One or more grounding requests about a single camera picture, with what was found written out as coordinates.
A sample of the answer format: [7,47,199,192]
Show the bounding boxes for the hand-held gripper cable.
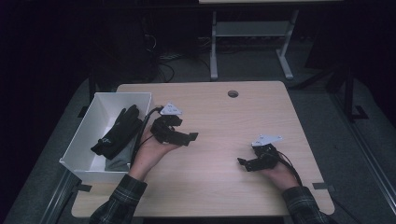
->
[130,105,164,166]
[275,150,362,224]

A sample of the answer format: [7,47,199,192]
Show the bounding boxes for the black floor stand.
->
[289,62,369,123]

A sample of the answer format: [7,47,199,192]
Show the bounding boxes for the left hand-held gripper cable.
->
[130,105,164,166]

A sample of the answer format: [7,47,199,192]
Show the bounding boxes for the right hand-held gripper cable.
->
[275,150,362,224]

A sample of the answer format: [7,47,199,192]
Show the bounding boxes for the black long-fingered glove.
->
[91,104,144,161]

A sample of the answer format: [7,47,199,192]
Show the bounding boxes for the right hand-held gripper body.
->
[246,133,284,173]

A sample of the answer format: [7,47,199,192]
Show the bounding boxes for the person's left hand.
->
[129,125,182,182]

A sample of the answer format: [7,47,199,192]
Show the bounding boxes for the person's right hand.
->
[260,161,301,191]

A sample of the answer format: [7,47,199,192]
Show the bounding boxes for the white plastic box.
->
[59,91,153,185]

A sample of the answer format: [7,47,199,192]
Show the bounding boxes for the grey metal desk frame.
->
[198,0,344,81]

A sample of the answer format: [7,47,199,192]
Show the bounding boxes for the black floor cable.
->
[153,52,176,84]

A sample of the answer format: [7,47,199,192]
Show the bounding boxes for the aluminium rail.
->
[39,169,79,224]
[330,92,396,216]

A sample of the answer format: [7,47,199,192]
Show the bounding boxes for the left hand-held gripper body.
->
[149,102,188,147]

